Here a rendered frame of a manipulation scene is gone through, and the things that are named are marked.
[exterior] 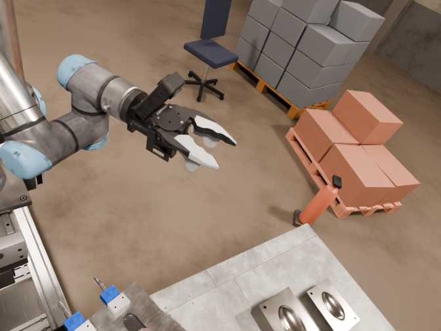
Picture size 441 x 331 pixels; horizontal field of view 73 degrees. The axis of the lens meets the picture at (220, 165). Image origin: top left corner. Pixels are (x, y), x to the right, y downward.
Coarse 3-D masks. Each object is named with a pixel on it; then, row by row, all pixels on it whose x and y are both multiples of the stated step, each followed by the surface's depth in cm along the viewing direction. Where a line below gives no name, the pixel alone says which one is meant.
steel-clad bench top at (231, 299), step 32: (256, 256) 119; (288, 256) 124; (320, 256) 129; (192, 288) 101; (224, 288) 105; (256, 288) 109; (352, 288) 122; (192, 320) 94; (224, 320) 97; (384, 320) 116
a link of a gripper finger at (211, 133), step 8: (200, 120) 56; (208, 120) 56; (192, 128) 57; (200, 128) 55; (208, 128) 55; (216, 128) 56; (200, 136) 58; (208, 136) 58; (216, 136) 56; (224, 136) 55; (208, 144) 60; (216, 144) 59; (232, 144) 56
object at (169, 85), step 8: (176, 72) 49; (160, 80) 48; (168, 80) 47; (176, 80) 48; (160, 88) 48; (168, 88) 47; (176, 88) 48; (152, 96) 50; (160, 96) 49; (168, 96) 48; (144, 104) 52; (152, 104) 51; (160, 104) 50; (136, 112) 54; (144, 112) 53
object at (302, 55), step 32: (256, 0) 367; (288, 0) 337; (320, 0) 315; (256, 32) 380; (288, 32) 347; (320, 32) 321; (352, 32) 339; (256, 64) 397; (288, 64) 364; (320, 64) 330; (352, 64) 381; (288, 96) 372; (320, 96) 384
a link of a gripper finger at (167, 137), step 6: (162, 132) 51; (168, 132) 52; (174, 132) 52; (162, 138) 51; (168, 138) 51; (168, 144) 51; (174, 144) 50; (180, 144) 51; (180, 150) 51; (186, 150) 50; (186, 156) 51
